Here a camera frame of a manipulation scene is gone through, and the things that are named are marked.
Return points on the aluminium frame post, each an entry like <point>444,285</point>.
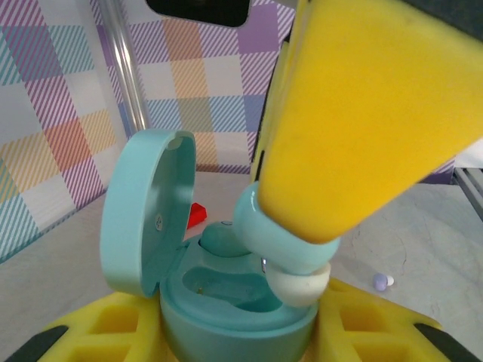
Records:
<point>126,68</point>

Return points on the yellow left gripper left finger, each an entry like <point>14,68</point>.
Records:
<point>87,339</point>

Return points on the red plastic brick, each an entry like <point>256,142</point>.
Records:
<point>196,216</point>

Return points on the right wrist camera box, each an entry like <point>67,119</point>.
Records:
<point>198,11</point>

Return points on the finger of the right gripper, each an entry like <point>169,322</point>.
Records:
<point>358,132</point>
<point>269,132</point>

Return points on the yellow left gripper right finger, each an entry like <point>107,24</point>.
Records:
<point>377,332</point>

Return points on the aluminium side rail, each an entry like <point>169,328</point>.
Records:
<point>471,184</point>

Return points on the blue earbud charging case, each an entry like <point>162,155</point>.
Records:
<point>136,226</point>

